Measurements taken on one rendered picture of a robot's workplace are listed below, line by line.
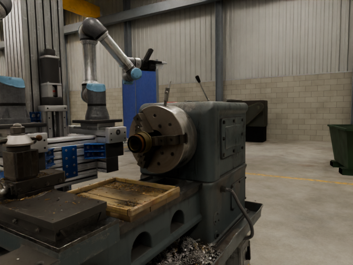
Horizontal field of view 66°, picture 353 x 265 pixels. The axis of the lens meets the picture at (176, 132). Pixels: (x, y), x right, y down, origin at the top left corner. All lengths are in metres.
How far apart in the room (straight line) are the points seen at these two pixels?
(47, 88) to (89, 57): 0.39
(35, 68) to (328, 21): 10.58
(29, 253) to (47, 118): 1.06
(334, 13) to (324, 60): 1.60
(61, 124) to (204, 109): 0.88
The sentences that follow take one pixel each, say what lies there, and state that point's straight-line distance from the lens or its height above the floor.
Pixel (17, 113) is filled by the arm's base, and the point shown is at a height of 1.21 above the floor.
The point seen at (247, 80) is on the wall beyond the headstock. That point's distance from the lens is 11.50.
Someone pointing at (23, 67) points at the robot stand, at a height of 1.46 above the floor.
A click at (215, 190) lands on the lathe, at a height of 0.81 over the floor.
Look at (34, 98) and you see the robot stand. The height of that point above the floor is 1.29.
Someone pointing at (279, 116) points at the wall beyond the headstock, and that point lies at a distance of 11.20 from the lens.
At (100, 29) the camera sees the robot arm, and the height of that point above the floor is 1.71.
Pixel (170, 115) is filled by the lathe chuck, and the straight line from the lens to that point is 1.19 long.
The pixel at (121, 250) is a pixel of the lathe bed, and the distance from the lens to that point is 0.95.
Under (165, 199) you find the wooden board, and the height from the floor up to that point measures 0.88.
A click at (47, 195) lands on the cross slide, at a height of 0.97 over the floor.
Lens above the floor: 1.22
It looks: 5 degrees down
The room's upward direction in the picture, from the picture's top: 1 degrees counter-clockwise
